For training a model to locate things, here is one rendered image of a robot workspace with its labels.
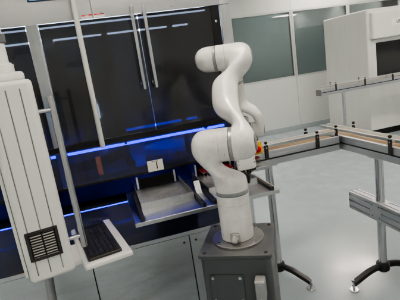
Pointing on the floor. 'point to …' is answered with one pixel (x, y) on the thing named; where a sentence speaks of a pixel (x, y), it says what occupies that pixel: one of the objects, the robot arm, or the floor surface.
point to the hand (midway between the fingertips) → (247, 178)
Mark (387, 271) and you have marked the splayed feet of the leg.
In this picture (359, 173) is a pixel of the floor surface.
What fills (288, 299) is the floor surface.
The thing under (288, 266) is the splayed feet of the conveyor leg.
